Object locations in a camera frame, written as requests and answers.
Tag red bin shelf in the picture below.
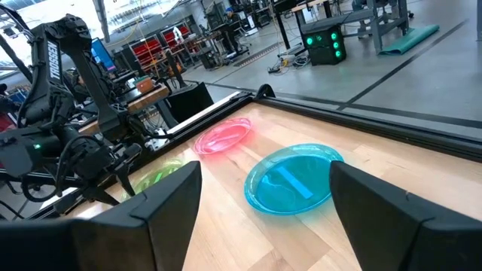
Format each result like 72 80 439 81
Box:
160 21 193 50
127 34 166 75

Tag black panel stand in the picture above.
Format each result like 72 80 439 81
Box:
164 81 215 123

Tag blue computer monitor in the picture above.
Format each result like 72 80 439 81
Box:
90 37 117 73

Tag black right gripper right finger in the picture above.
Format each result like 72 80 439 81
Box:
329 160 482 271

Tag blue plastic plate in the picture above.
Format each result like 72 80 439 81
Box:
243 142 345 217

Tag black table frame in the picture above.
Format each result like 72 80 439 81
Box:
22 83 482 221

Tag wooden workbench top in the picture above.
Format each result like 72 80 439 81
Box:
78 83 171 136

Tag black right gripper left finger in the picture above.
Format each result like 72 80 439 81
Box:
0 160 203 271

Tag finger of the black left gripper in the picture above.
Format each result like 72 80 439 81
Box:
81 185 121 207
111 161 136 198

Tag orange box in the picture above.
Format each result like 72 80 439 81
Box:
135 76 157 95

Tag black desk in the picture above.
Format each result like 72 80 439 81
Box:
272 0 333 50

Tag green plastic plate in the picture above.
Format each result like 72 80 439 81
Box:
120 157 186 201

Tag pink plastic plate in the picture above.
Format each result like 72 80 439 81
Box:
193 117 253 156

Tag person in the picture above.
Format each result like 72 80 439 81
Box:
220 6 245 56

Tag green floor mat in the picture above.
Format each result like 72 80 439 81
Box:
377 23 441 57

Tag black computer tower green fans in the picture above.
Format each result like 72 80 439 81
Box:
300 23 348 67

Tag floor power strip with cables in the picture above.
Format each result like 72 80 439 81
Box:
267 51 310 75

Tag grey metal workbench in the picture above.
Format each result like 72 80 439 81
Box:
300 0 412 54

